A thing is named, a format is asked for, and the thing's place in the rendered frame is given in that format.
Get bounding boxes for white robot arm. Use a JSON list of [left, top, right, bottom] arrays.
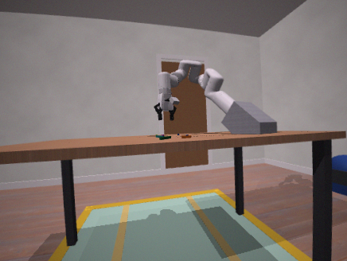
[[158, 60, 235, 114]]

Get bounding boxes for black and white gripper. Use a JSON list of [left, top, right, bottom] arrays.
[[154, 93, 177, 121]]

